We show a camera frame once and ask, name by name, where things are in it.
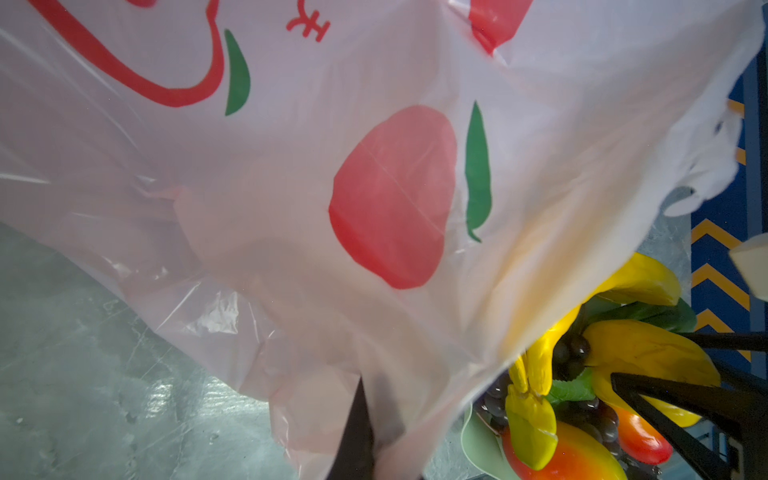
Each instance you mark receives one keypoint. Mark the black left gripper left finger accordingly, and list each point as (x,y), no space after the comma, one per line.
(355,456)

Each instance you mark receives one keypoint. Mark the small red orange mango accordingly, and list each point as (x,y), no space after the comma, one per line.
(640,440)

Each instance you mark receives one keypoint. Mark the yellow banana bunch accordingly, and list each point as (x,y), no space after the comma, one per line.
(621,342)

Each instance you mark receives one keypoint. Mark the red yellow mango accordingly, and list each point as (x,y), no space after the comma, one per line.
(570,453)

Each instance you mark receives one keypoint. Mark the pink printed plastic bag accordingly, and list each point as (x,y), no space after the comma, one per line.
(307,195)

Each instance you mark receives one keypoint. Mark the light green fruit plate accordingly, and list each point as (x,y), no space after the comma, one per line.
(483,448)

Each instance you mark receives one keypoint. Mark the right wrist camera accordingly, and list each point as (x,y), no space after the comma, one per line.
(751,261)

